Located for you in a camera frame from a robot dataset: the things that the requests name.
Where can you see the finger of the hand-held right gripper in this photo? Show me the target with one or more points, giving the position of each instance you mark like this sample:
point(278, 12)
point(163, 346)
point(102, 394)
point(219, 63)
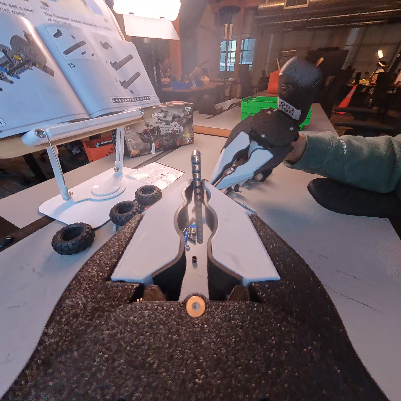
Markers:
point(230, 153)
point(250, 166)

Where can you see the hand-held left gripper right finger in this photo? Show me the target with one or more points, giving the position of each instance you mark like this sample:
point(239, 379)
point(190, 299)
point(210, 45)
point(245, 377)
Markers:
point(244, 250)

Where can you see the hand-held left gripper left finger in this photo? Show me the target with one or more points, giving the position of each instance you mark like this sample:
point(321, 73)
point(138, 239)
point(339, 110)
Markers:
point(147, 250)

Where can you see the grey and black brick chassis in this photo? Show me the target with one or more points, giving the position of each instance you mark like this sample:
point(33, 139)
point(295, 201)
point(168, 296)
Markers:
point(244, 205)

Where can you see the pile of small building pieces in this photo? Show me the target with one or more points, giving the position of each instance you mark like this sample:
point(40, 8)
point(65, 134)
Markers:
point(187, 233)

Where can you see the long dark grey holed beam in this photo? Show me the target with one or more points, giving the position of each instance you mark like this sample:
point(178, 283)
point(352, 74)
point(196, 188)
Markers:
point(196, 182)

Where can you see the building instruction booklet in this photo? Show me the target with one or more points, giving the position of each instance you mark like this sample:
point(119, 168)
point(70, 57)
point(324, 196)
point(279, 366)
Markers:
point(25, 94)

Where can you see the grey desk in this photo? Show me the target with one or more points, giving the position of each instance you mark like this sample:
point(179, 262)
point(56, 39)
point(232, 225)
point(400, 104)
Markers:
point(338, 263)

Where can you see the white printed task sheet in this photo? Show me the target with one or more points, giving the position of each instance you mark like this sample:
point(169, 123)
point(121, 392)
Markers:
point(62, 9)

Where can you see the orange red container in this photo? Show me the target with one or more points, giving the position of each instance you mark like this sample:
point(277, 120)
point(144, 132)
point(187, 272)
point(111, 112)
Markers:
point(274, 83)

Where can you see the black toy tyre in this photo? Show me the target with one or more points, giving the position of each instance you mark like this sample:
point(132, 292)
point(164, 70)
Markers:
point(72, 238)
point(124, 213)
point(148, 195)

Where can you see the green storage bin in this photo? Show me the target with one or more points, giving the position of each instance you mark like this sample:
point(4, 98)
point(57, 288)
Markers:
point(257, 106)

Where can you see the orange traffic cone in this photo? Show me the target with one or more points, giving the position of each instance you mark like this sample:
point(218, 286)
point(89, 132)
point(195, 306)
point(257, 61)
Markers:
point(348, 99)

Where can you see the cluttered background workbench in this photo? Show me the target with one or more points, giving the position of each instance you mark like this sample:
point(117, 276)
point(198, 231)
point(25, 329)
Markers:
point(188, 94)

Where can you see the toy truck box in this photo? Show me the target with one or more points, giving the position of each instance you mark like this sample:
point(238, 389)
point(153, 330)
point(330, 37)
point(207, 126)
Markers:
point(160, 128)

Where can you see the white sticker sheet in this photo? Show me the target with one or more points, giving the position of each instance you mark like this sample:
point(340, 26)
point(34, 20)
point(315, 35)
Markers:
point(156, 175)

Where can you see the white book stand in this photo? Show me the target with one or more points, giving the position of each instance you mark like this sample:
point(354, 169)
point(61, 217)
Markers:
point(81, 207)

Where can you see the black cushion pad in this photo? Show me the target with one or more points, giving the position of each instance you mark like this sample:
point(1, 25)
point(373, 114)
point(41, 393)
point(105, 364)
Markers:
point(351, 199)

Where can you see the orange plastic crate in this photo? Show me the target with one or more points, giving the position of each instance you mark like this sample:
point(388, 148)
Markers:
point(99, 149)

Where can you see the bright light panel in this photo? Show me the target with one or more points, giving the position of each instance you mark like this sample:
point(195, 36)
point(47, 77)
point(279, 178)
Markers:
point(147, 19)

